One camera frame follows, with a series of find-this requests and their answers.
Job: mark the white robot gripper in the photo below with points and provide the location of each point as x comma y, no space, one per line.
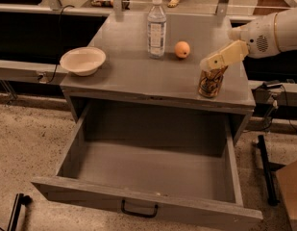
259,36

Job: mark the orange soda can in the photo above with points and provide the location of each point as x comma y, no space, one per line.
211,81

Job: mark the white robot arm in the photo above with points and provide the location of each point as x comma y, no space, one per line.
286,30

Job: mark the grey cabinet counter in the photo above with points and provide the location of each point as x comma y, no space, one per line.
129,74

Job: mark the open grey top drawer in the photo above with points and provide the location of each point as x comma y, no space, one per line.
181,159

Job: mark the orange fruit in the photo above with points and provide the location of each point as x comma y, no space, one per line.
182,49

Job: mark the clear plastic water bottle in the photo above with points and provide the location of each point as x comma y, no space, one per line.
156,30

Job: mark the cardboard box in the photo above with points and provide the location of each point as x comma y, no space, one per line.
287,179

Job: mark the black metal stand leg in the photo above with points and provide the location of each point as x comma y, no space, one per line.
272,197

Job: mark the white paper bowl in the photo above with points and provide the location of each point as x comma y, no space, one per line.
83,61

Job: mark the black drawer handle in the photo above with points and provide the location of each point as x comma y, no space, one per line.
139,210

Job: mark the grey metal rail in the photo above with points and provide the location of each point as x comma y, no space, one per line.
31,72

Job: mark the black metal bracket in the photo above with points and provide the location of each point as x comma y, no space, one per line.
20,200

